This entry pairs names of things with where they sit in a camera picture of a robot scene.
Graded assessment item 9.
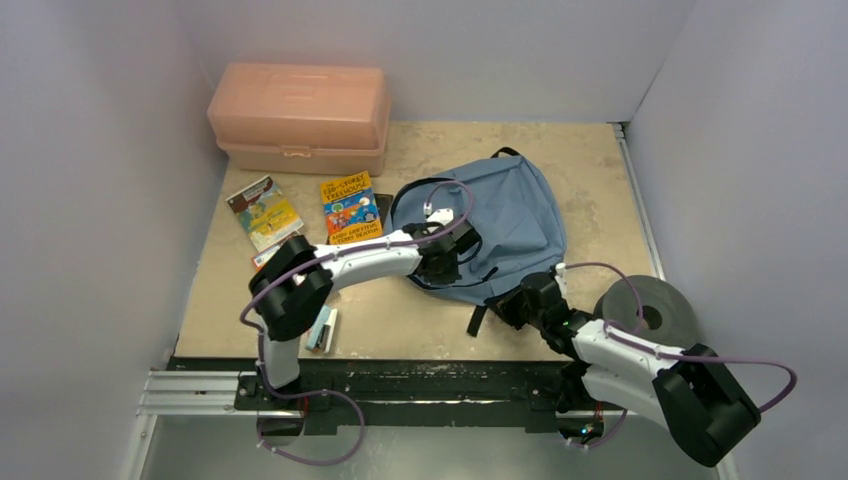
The blue backpack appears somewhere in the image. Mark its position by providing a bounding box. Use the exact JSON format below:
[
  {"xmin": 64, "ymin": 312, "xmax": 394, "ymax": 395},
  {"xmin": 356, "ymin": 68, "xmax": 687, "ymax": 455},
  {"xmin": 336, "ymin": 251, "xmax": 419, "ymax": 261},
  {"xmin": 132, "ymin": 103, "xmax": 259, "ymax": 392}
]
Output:
[{"xmin": 386, "ymin": 147, "xmax": 567, "ymax": 336}]

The yellow treehouse book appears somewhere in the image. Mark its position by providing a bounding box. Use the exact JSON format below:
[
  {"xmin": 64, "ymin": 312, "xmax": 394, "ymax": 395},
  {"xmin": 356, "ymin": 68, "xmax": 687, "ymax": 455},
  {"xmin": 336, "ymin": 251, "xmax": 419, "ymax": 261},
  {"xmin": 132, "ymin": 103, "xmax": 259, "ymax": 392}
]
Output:
[{"xmin": 320, "ymin": 171, "xmax": 383, "ymax": 245}]

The orange treehouse book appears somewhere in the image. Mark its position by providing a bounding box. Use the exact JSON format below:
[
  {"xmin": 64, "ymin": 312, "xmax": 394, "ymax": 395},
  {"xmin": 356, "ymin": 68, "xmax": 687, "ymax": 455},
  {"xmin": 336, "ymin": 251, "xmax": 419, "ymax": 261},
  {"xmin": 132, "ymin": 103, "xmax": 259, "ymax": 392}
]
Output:
[{"xmin": 251, "ymin": 232, "xmax": 298, "ymax": 271}]

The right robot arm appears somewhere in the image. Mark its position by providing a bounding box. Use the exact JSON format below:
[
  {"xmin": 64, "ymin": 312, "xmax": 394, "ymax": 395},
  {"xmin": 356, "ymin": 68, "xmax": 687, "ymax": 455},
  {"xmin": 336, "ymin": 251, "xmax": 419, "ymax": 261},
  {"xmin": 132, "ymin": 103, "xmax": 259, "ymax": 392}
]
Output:
[{"xmin": 488, "ymin": 272, "xmax": 761, "ymax": 467}]

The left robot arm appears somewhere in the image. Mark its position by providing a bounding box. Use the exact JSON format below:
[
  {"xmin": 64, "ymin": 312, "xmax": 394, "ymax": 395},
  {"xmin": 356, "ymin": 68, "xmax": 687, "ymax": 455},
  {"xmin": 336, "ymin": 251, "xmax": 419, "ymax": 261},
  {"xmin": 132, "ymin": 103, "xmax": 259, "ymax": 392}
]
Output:
[{"xmin": 240, "ymin": 220, "xmax": 482, "ymax": 409}]

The black book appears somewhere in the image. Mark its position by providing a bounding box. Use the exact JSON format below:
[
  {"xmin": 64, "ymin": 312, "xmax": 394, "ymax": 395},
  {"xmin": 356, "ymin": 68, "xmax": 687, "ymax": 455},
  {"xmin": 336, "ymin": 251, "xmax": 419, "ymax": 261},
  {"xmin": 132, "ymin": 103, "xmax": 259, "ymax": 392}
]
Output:
[{"xmin": 374, "ymin": 193, "xmax": 394, "ymax": 229}]

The grey tape roll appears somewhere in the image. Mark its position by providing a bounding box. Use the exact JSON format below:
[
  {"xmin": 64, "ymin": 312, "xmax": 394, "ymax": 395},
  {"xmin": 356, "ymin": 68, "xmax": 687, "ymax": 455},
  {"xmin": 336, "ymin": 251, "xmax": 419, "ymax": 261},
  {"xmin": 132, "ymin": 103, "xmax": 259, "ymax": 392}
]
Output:
[{"xmin": 593, "ymin": 275, "xmax": 702, "ymax": 349}]

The light blue stapler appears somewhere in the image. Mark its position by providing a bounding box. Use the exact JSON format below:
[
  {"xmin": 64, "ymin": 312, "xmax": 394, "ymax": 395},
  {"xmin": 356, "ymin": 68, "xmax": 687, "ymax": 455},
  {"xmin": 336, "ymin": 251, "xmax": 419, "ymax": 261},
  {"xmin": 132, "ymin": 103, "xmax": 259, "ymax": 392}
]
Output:
[{"xmin": 304, "ymin": 305, "xmax": 338, "ymax": 354}]

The pink plastic storage box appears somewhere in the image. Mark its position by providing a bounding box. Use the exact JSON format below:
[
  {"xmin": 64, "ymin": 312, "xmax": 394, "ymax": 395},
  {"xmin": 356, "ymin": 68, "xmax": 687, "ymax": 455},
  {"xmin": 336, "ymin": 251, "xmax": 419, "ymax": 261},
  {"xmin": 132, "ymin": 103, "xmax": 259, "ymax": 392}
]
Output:
[{"xmin": 207, "ymin": 63, "xmax": 392, "ymax": 176}]

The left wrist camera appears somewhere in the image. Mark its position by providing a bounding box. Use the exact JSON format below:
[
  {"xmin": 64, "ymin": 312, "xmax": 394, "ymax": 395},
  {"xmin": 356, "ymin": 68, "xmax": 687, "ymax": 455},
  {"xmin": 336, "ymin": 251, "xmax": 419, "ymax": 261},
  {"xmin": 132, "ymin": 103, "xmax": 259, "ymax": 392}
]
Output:
[{"xmin": 425, "ymin": 208, "xmax": 455, "ymax": 226}]

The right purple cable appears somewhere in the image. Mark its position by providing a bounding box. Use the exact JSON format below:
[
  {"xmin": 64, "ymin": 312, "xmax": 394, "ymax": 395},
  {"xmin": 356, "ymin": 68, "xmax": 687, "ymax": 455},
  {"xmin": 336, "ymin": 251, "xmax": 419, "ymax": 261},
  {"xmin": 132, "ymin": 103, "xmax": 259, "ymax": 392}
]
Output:
[{"xmin": 555, "ymin": 261, "xmax": 799, "ymax": 415}]

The purple cable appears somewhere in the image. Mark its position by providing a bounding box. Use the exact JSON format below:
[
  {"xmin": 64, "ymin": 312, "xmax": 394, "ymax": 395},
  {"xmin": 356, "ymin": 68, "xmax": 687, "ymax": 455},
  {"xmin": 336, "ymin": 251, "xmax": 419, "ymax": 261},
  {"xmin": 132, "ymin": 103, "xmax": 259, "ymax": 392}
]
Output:
[
  {"xmin": 239, "ymin": 178, "xmax": 477, "ymax": 399},
  {"xmin": 555, "ymin": 261, "xmax": 799, "ymax": 415}
]

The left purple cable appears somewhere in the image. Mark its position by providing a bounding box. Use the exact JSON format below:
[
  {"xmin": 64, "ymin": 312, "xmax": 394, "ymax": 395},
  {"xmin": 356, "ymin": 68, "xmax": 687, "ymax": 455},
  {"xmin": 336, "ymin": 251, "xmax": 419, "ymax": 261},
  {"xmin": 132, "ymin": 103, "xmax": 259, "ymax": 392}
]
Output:
[{"xmin": 239, "ymin": 178, "xmax": 477, "ymax": 399}]

